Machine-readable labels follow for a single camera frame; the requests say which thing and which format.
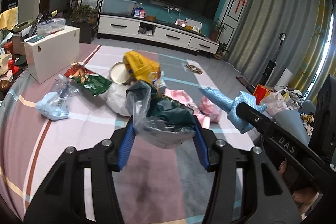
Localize person's right hand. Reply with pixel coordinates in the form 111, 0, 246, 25
278, 160, 324, 214

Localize tall potted plant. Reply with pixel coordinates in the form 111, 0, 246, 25
209, 18, 226, 42

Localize leafy potted plants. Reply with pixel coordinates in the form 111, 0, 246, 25
70, 5, 97, 24

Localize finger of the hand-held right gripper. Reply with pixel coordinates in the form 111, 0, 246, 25
236, 103, 332, 194

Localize dark floor mat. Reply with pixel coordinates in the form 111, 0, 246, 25
236, 76, 255, 88

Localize white box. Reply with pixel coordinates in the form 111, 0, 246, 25
24, 25, 80, 83

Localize grey curtain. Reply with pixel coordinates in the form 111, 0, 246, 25
227, 0, 326, 90

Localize light blue packet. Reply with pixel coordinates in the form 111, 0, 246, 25
35, 91, 70, 121

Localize dark plant stand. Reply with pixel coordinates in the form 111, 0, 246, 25
75, 22, 98, 44

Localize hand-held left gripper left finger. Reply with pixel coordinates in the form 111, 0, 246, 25
24, 123, 135, 224

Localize crumpled patterned cloth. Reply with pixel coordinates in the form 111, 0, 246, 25
282, 88, 302, 110

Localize clear storage box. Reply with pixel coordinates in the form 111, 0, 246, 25
102, 0, 137, 16

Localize green wafer packet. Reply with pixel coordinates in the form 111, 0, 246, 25
64, 63, 112, 97

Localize grey sofa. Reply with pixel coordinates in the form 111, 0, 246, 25
253, 99, 319, 151

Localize white plastic bag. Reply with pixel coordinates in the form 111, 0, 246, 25
106, 82, 132, 116

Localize yellow patterned curtain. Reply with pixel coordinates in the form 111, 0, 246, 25
291, 0, 334, 98

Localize small potted plant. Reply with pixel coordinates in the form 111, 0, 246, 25
214, 42, 230, 60

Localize pile of small clothes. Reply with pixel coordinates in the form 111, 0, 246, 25
301, 112, 315, 136

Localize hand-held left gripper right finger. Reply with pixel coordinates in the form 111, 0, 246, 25
193, 116, 302, 224

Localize yellow cloth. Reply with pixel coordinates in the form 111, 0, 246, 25
0, 7, 19, 30

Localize yellow snack bag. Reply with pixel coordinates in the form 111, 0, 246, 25
123, 51, 162, 84

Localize clear labelled plastic bag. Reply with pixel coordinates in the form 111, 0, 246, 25
49, 74, 80, 111

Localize white round lid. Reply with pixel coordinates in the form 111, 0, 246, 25
110, 61, 132, 85

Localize dark green foil bag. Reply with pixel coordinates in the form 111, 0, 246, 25
147, 97, 196, 133

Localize clear organiser box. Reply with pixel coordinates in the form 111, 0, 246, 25
37, 18, 66, 34

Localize white pink shopping bag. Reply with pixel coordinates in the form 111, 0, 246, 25
260, 90, 289, 117

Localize small blue white packet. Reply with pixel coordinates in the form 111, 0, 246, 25
150, 70, 167, 92

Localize upright vacuum cleaner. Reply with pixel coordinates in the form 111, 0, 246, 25
262, 32, 286, 84

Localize red paper bag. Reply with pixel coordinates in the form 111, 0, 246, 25
252, 84, 275, 105

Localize white desk calendar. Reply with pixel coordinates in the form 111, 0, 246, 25
186, 18, 202, 30

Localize white television cabinet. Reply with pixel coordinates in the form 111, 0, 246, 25
98, 12, 219, 58

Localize pink plastic bag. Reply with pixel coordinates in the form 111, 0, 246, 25
164, 89, 223, 127

